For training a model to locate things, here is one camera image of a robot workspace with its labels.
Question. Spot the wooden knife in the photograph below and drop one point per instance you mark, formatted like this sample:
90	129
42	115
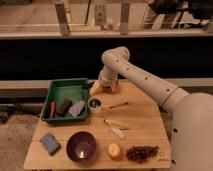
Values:
117	124

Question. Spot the red-brown pan with handle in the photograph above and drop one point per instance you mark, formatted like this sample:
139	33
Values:
108	89

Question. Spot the purple bowl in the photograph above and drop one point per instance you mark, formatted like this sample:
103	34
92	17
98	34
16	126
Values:
81	146

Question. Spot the green plastic tray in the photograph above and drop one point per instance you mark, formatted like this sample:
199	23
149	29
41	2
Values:
60	93

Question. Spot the white cup blue inside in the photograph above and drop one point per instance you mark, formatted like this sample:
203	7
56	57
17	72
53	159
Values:
95	111

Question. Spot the red marker in tray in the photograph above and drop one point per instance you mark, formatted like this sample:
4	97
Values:
52	109

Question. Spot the bunch of dark grapes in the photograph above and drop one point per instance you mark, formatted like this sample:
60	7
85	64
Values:
141	154

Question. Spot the dark brush block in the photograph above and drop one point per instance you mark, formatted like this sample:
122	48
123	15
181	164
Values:
64	107

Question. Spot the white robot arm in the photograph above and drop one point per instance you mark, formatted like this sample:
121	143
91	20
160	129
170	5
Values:
192	141

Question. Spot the grey cloth in tray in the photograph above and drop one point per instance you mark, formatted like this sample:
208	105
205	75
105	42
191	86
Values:
76	108

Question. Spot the wooden spoon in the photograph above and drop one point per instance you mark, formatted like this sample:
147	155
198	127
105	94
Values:
121	104

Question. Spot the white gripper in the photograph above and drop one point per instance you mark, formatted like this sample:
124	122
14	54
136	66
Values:
96	88

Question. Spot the blue sponge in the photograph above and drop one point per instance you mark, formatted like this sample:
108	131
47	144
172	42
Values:
50	144

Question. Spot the orange fruit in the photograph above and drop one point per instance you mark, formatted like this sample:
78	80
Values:
114	151

